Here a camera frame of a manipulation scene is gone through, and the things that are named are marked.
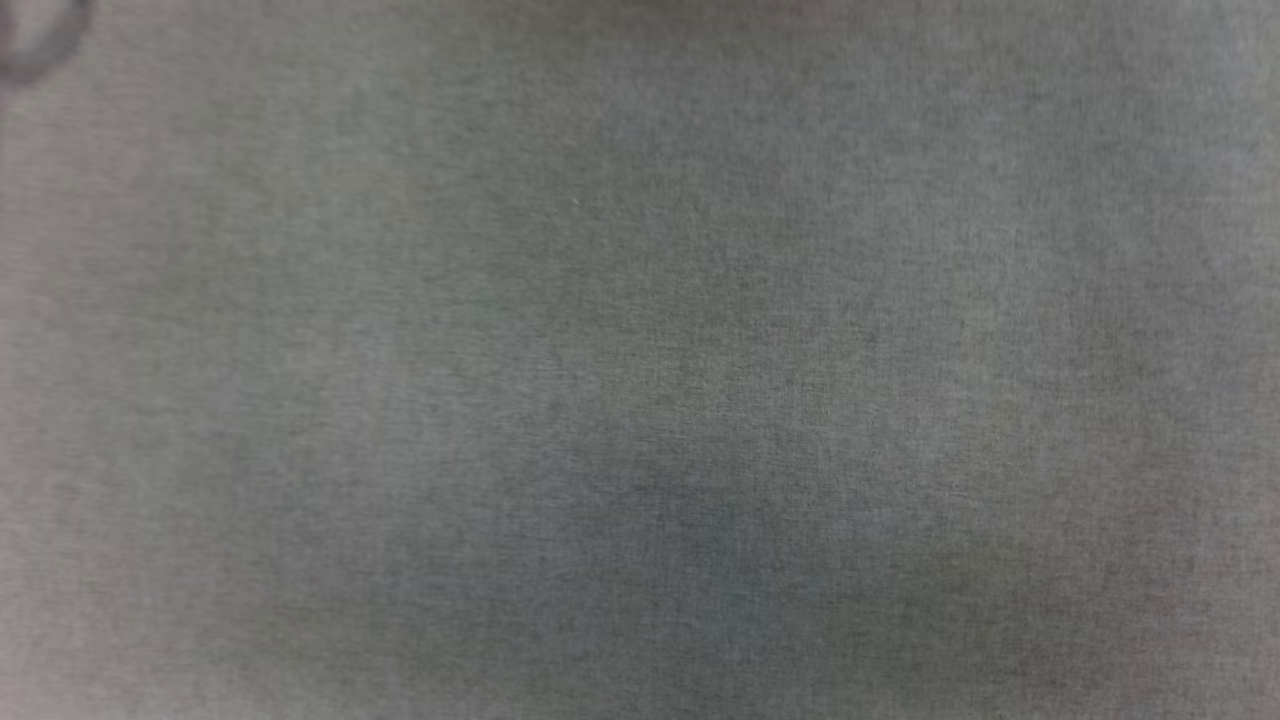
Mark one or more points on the grey fabric sofa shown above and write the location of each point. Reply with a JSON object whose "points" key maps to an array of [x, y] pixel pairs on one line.
{"points": [[640, 360]]}

